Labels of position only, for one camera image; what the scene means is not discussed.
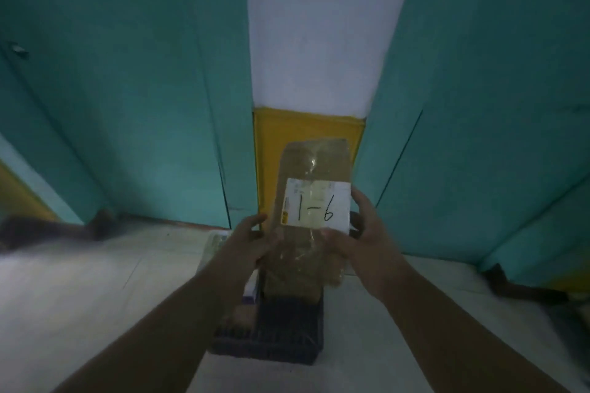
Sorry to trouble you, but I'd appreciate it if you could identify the person's right hand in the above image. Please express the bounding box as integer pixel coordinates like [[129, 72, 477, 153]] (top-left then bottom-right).
[[320, 187, 411, 304]]

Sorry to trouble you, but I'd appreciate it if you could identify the person's left hand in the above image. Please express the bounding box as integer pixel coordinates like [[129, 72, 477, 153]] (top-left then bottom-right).
[[202, 212, 277, 302]]

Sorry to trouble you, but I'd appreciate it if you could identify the tall taped parcel 1-6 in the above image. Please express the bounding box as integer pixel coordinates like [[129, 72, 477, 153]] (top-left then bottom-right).
[[267, 138, 355, 290]]

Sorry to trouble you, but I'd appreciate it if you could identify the person's right forearm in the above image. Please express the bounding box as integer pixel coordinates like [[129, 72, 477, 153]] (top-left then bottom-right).
[[377, 263, 572, 393]]

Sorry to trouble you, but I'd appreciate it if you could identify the person's left forearm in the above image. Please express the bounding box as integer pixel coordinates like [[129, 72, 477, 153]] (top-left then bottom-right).
[[53, 268, 250, 393]]

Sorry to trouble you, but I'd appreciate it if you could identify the black flat tray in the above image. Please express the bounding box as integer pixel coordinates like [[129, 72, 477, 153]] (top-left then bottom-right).
[[210, 268, 325, 367]]

